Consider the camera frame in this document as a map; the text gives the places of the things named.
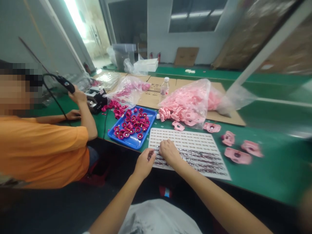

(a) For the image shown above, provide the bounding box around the pile of magenta round parts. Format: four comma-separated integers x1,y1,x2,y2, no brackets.
113,108,151,140

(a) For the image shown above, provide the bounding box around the heap of loose magenta parts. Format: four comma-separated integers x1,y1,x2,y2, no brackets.
101,98,130,120

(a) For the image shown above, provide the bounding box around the wrapped stack of cartons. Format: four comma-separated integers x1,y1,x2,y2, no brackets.
211,0,312,75

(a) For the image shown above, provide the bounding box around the flattened brown cardboard sheet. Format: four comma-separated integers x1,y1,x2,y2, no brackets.
94,72,247,127

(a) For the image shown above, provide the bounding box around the white sticker sheet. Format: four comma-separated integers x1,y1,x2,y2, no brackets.
148,127,232,181

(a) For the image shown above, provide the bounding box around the grey plastic bin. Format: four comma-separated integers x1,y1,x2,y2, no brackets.
112,44,137,71

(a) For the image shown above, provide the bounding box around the white cardboard box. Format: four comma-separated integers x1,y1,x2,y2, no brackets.
133,58,159,72

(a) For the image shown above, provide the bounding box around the person's right hand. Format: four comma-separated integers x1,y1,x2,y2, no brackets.
158,139,189,169

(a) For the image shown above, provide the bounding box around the person's body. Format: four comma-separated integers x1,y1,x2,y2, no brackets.
83,199,203,234

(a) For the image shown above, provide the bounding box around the brown cardboard piece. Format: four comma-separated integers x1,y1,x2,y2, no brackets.
174,47,200,67

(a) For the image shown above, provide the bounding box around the clear water bottle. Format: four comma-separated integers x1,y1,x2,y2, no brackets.
159,77,170,104

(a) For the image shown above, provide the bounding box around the black power cable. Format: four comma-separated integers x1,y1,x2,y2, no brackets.
102,111,110,140

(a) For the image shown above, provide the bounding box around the black corded power tool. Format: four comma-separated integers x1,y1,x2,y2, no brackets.
43,73,76,126

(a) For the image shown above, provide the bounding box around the clear bag of magenta parts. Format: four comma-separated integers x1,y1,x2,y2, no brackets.
103,75,151,111

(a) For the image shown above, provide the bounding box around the white metal post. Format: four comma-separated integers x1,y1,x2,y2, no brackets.
229,0,312,99

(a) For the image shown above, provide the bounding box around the black benchtop machine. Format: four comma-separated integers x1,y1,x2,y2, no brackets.
84,86,108,115

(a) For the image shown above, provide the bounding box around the stack of clear plastic trays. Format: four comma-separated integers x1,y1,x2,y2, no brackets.
94,72,124,90

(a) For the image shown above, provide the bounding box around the blue plastic tray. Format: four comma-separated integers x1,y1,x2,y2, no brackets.
107,105,158,150

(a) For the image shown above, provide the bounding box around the person's left hand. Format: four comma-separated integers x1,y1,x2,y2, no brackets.
133,147,157,180

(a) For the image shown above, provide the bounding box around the clear bag of pink parts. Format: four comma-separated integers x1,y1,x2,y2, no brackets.
158,78,235,130

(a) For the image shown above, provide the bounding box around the dark window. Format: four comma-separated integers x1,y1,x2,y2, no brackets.
168,0,228,33

